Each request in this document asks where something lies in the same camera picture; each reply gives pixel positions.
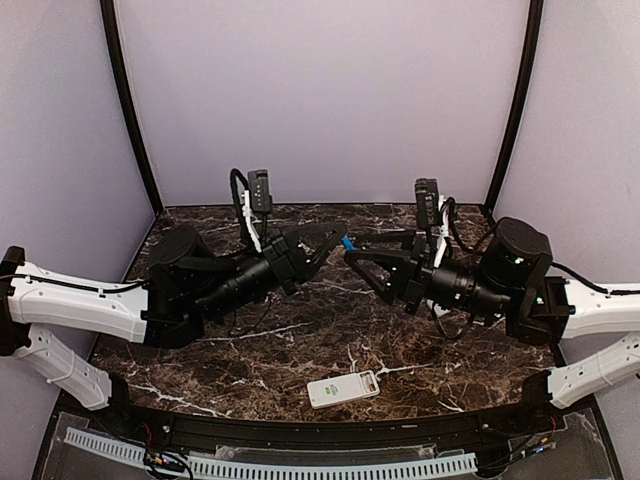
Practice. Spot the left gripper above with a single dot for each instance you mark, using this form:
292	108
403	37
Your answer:
285	268

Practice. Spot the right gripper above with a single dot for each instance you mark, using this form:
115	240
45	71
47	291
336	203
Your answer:
422	266

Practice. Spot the blue battery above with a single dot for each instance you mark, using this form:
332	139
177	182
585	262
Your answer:
347	244

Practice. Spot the white remote control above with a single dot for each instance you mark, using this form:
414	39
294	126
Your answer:
342	389

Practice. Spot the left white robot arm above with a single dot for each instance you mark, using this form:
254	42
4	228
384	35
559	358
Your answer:
187	287

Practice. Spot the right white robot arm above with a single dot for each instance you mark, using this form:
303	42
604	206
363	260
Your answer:
511	283

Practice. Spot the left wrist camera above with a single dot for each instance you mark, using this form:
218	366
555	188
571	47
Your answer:
259	189

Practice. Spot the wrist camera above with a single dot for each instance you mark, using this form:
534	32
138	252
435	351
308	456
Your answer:
427	201
259	189

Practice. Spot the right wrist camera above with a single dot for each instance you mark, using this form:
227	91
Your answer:
427	201

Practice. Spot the black front rail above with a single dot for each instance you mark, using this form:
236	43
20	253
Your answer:
480	429

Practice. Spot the white slotted cable duct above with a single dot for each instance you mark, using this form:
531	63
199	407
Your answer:
247	463

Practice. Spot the right black frame post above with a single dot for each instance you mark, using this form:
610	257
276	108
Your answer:
516	111

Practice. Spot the black frame post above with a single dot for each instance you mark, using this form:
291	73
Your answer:
516	111
126	101

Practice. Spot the left black frame post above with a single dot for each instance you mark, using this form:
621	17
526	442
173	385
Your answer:
126	101

